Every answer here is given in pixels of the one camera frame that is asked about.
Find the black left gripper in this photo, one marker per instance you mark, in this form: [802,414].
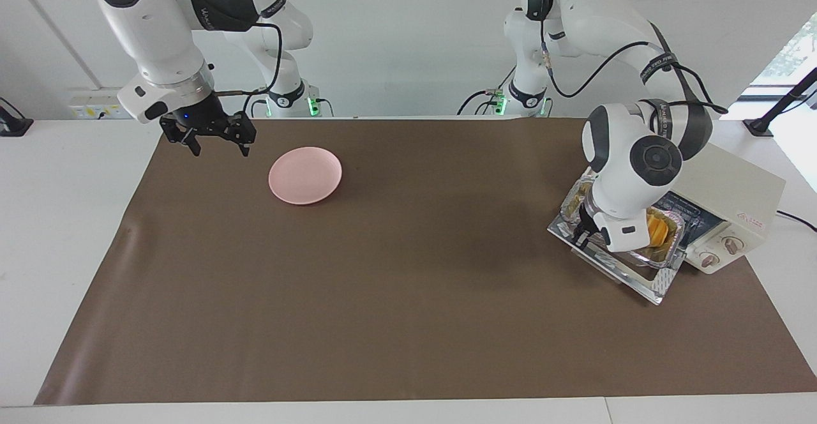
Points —
[586,216]

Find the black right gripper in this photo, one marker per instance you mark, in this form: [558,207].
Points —
[207,121]

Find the yellow twisted bread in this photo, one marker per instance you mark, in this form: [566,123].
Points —
[659,229]

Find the aluminium foil tray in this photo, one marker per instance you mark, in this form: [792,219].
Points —
[670,223]

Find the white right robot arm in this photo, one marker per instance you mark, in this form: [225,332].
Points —
[153,34]

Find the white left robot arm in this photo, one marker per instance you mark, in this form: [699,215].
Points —
[632,168]

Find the beige oven knob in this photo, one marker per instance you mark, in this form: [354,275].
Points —
[734,246]
[710,260]

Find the cream toaster oven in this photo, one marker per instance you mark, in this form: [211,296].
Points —
[740,188]

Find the pink round plate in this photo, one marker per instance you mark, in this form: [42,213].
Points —
[305,175]

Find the brown table mat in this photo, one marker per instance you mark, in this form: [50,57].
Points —
[434,296]

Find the black desk clamp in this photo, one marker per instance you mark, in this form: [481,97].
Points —
[13,124]

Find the white wall socket box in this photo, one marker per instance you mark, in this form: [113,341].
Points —
[99,103]

